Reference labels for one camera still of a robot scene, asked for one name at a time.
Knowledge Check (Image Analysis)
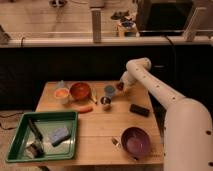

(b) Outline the purple bowl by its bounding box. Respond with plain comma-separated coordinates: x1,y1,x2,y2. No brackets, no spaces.
121,127,151,159

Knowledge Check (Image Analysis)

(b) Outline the clear plastic item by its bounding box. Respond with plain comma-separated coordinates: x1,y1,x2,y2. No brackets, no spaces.
56,80,68,89

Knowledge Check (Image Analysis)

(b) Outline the black monitor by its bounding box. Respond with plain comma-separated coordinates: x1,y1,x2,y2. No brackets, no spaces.
136,0,193,35

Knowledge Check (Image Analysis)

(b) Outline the black rectangular block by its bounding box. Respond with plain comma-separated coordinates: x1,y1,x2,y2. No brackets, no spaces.
130,104,149,117

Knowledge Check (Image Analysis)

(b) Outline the small metal cup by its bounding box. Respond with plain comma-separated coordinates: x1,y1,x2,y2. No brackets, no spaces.
100,96,111,110

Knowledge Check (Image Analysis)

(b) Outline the black dish brush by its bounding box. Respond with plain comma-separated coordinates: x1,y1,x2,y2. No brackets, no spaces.
25,118,44,158

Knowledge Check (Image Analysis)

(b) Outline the dark purple grape bunch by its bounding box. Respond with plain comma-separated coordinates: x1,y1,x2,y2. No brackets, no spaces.
116,82,124,91

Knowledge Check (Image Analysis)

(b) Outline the red bowl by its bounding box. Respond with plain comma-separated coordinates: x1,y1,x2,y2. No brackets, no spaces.
70,82,91,100

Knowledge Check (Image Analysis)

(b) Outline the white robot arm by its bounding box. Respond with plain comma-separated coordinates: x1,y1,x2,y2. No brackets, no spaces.
120,58,213,171

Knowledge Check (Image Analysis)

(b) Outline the green plastic tray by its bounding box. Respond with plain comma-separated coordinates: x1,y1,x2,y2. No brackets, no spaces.
6,111,78,163

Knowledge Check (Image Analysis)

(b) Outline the blue sponge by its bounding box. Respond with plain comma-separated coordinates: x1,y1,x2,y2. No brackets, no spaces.
48,127,70,146

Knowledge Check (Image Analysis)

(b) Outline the orange carrot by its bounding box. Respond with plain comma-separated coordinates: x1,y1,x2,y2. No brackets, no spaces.
73,106,93,114

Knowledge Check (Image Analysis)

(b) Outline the wooden table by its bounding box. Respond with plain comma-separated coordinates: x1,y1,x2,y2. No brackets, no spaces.
16,80,166,167

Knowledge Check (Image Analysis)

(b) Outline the small knife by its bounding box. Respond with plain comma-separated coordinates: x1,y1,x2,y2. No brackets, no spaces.
91,88,98,105

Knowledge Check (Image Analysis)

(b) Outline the white cup orange inside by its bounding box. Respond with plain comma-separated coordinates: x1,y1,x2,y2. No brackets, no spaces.
54,88,69,105

